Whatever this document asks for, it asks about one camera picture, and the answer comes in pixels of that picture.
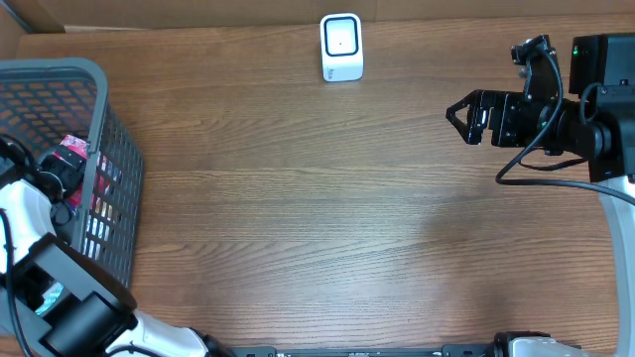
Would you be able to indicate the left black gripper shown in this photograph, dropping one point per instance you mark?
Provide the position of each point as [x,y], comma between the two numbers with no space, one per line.
[58,166]

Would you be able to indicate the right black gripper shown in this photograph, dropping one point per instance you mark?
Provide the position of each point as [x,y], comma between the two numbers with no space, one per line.
[503,105]

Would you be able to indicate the purple red pad package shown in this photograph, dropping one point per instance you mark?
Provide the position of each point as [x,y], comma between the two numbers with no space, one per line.
[74,149]

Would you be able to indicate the teal wet wipes pack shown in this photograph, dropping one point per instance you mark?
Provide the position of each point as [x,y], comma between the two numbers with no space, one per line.
[50,297]

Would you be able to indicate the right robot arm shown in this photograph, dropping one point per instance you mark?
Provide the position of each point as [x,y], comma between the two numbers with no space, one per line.
[591,117]

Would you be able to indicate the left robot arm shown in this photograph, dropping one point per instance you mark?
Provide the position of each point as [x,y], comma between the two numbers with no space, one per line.
[60,302]

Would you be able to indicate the white barcode scanner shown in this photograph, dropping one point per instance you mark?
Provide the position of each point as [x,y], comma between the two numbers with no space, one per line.
[341,47]

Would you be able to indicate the grey plastic basket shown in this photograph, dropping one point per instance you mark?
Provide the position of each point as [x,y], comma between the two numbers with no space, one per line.
[42,101]

